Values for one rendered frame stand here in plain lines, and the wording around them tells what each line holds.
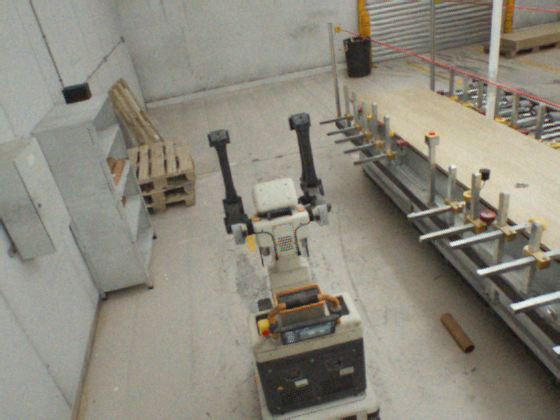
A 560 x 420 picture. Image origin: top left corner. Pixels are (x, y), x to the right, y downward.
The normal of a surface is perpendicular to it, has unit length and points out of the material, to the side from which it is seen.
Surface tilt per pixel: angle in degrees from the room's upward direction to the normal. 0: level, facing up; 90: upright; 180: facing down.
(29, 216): 90
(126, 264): 90
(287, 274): 82
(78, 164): 90
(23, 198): 90
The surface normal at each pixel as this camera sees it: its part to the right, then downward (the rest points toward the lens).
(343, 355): 0.17, 0.47
